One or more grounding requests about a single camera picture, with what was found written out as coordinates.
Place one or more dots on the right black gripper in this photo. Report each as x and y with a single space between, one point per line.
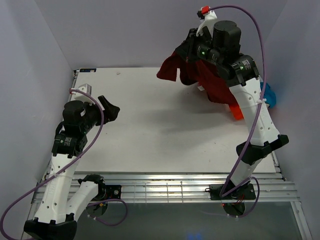
186 48

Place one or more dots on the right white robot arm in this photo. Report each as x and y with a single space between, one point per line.
240 73

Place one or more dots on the blue label sticker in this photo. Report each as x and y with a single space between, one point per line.
87 70

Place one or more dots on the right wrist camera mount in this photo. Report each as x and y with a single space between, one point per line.
208 19

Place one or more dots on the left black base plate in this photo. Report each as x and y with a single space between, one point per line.
106 192

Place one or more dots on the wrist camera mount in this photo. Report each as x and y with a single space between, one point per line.
84 88
208 19

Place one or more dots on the dark red t shirt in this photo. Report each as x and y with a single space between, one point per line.
201 72

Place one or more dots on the aluminium frame rails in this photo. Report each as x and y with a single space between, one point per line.
147 188

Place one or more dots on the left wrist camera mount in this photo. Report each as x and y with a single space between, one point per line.
84 88

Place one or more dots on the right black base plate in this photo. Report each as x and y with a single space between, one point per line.
245 192

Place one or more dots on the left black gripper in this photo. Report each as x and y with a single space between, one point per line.
111 111

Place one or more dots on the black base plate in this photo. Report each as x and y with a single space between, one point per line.
106 192
245 192

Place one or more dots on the blue t shirt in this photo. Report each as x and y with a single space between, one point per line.
269 96

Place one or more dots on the orange t shirt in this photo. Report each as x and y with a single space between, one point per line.
236 111

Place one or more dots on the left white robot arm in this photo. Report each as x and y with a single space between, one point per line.
57 216

